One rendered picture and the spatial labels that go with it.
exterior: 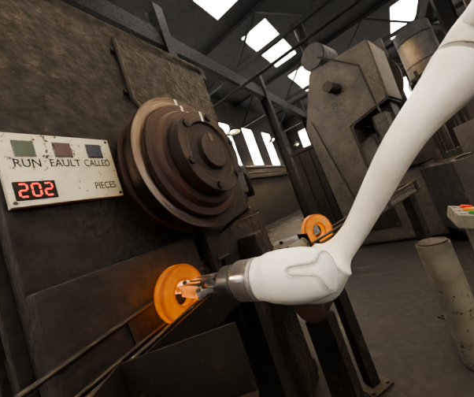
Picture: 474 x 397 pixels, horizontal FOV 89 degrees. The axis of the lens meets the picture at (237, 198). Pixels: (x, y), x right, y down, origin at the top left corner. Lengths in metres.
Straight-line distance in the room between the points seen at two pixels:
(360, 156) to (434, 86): 2.82
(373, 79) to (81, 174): 3.05
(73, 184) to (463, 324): 1.45
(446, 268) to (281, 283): 0.92
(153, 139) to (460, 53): 0.67
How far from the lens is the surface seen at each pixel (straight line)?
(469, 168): 2.63
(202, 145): 0.77
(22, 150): 0.76
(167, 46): 6.50
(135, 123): 0.77
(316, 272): 0.45
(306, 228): 1.14
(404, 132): 0.51
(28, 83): 0.90
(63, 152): 0.79
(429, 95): 0.52
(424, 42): 9.61
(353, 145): 3.34
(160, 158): 0.73
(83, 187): 0.77
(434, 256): 1.28
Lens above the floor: 0.88
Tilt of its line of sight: 5 degrees up
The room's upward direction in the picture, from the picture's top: 19 degrees counter-clockwise
